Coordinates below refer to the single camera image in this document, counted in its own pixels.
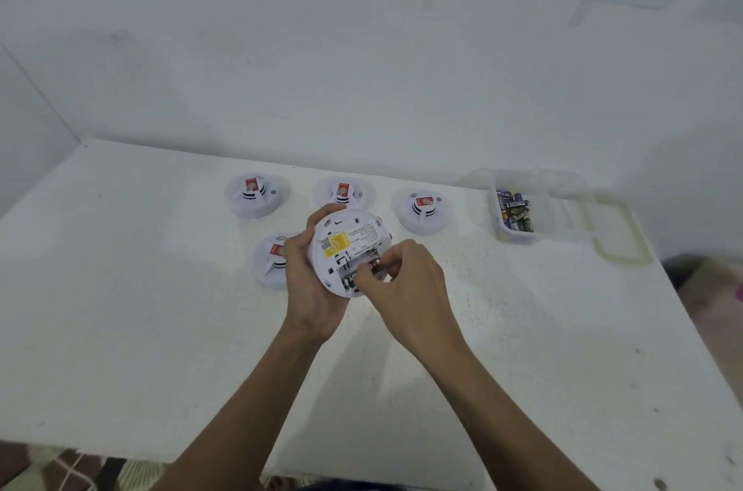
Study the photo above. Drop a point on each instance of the person's right hand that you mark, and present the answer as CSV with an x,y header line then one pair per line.
x,y
412,299

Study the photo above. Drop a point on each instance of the clear lid with green rim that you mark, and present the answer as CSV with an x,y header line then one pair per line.
x,y
638,241

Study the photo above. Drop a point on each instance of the pile of assorted batteries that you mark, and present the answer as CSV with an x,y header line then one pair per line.
x,y
515,212

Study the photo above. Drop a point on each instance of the person's left hand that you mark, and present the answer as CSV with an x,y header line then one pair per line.
x,y
307,305

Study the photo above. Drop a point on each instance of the person's blue clothing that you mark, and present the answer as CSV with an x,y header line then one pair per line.
x,y
348,486

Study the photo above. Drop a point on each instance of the black battery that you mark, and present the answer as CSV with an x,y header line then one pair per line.
x,y
374,265
351,280

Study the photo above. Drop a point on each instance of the person's right forearm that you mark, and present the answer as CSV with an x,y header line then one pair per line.
x,y
516,427

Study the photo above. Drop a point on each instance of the cream fabric with pink dots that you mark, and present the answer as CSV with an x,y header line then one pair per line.
x,y
714,311

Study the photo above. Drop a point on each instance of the clear plastic container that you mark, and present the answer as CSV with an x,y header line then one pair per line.
x,y
572,212
482,206

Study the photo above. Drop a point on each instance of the person's left forearm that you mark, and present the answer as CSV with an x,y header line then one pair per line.
x,y
238,415

